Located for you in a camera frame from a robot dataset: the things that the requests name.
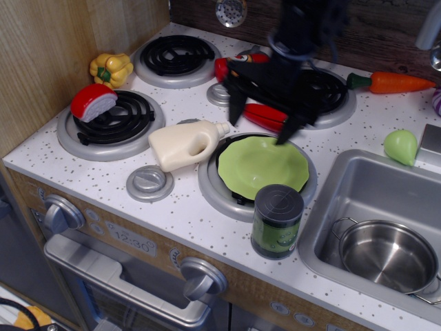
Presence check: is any upper grey stovetop knob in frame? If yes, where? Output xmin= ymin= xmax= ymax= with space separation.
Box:
xmin=206 ymin=83 xmax=230 ymax=107

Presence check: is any steel pot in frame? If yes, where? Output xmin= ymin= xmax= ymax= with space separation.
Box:
xmin=331 ymin=217 xmax=440 ymax=305

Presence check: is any hanging metal strainer spoon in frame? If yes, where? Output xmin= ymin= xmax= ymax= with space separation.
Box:
xmin=215 ymin=0 xmax=247 ymax=28

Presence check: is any grey stovetop knob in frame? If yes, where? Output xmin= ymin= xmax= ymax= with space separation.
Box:
xmin=126 ymin=165 xmax=174 ymax=203
xmin=206 ymin=83 xmax=230 ymax=107

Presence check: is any green labelled toy can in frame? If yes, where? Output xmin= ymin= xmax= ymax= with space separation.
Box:
xmin=251 ymin=184 xmax=305 ymax=259

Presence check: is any right grey oven knob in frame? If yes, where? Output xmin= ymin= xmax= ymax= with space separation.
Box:
xmin=180 ymin=257 xmax=228 ymax=301

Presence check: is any grey oven knob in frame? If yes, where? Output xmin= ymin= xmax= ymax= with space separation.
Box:
xmin=180 ymin=257 xmax=228 ymax=301
xmin=43 ymin=194 xmax=85 ymax=234

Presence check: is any silver faucet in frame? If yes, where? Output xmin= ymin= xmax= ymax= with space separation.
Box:
xmin=415 ymin=1 xmax=440 ymax=71

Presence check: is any silver sink basin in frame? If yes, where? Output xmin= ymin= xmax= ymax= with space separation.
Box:
xmin=298 ymin=150 xmax=440 ymax=324

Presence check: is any red toy ketchup bottle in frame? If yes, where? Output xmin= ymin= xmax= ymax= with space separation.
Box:
xmin=214 ymin=53 xmax=269 ymax=83

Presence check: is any yellow object on floor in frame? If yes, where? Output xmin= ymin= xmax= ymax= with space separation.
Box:
xmin=13 ymin=305 xmax=52 ymax=328

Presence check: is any oven clock display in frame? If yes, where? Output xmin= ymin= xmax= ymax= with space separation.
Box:
xmin=105 ymin=221 xmax=157 ymax=257

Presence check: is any light green toy pear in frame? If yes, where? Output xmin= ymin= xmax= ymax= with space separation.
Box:
xmin=383 ymin=130 xmax=418 ymax=166

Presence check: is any left grey oven knob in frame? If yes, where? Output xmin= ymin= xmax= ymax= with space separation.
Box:
xmin=43 ymin=194 xmax=85 ymax=234

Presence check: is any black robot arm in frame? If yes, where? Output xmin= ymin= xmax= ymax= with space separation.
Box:
xmin=223 ymin=1 xmax=348 ymax=145

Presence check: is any red toy chili pepper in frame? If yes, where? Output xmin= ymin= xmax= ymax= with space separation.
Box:
xmin=243 ymin=103 xmax=287 ymax=133

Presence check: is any black cable on floor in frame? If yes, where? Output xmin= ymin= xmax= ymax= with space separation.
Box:
xmin=0 ymin=298 xmax=52 ymax=328

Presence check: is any purple toy onion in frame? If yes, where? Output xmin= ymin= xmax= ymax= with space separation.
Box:
xmin=431 ymin=87 xmax=441 ymax=116

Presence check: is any light green plate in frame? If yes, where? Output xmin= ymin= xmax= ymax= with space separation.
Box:
xmin=217 ymin=136 xmax=309 ymax=200

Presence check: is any red white toy sushi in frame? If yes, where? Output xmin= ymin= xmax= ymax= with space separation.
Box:
xmin=70 ymin=83 xmax=118 ymax=123

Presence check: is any cream toy detergent bottle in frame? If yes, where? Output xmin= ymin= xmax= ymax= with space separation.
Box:
xmin=149 ymin=120 xmax=230 ymax=172

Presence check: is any grey oven door handle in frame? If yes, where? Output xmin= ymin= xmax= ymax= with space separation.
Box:
xmin=44 ymin=234 xmax=211 ymax=330

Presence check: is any yellow toy bell pepper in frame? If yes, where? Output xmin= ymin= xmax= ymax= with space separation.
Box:
xmin=89 ymin=53 xmax=134 ymax=90

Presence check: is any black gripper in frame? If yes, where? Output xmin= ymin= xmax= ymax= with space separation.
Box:
xmin=223 ymin=55 xmax=322 ymax=145

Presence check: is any back right stove burner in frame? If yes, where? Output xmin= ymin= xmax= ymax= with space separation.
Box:
xmin=299 ymin=68 xmax=357 ymax=130

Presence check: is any orange toy carrot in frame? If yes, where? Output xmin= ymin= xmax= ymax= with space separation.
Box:
xmin=347 ymin=72 xmax=436 ymax=94

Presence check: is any back left stove burner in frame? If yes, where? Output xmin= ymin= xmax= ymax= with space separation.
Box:
xmin=134 ymin=35 xmax=221 ymax=89

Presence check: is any lower grey stovetop knob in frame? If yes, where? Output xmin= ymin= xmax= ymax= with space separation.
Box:
xmin=126 ymin=165 xmax=174 ymax=203

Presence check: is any front left stove burner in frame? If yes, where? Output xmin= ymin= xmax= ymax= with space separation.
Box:
xmin=57 ymin=90 xmax=165 ymax=161

